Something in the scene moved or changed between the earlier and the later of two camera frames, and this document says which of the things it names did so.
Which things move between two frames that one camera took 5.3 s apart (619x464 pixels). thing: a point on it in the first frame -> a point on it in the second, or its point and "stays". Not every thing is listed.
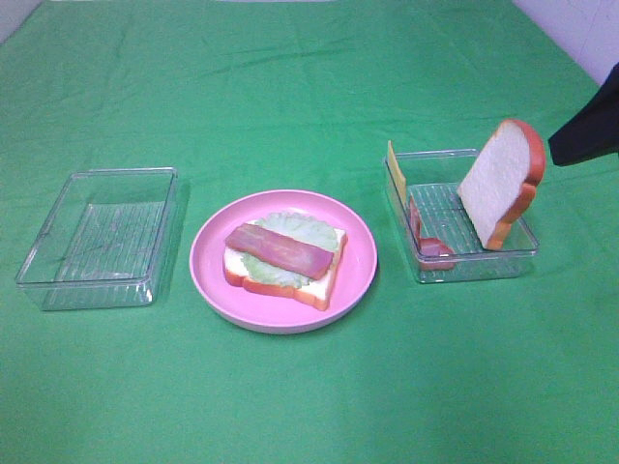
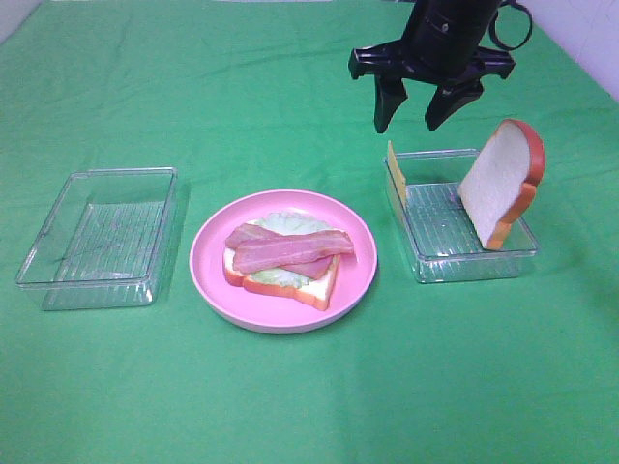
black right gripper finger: [593, 132] -> [448, 97]
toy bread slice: [501, 187] stays
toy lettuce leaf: [296, 225] stays
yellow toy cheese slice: [397, 171] stays
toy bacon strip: [433, 254] -> [290, 249]
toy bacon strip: [301, 258] stays
